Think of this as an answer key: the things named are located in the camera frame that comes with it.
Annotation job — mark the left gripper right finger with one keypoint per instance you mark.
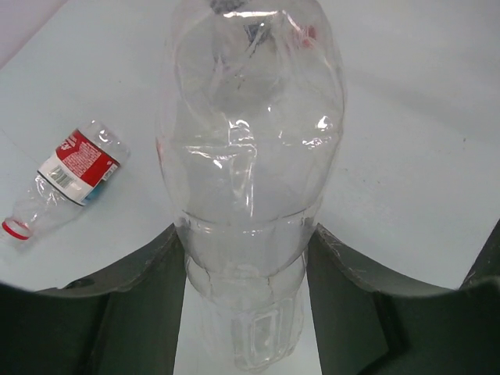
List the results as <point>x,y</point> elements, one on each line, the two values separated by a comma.
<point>369,319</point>

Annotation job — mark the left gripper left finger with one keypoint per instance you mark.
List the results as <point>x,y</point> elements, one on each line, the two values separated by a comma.
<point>122,319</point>

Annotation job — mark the clear red-label bottle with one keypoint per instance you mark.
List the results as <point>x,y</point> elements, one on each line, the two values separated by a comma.
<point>73,176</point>

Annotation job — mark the large clear unlabeled bottle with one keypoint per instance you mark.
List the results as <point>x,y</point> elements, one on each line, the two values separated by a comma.
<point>249,123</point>

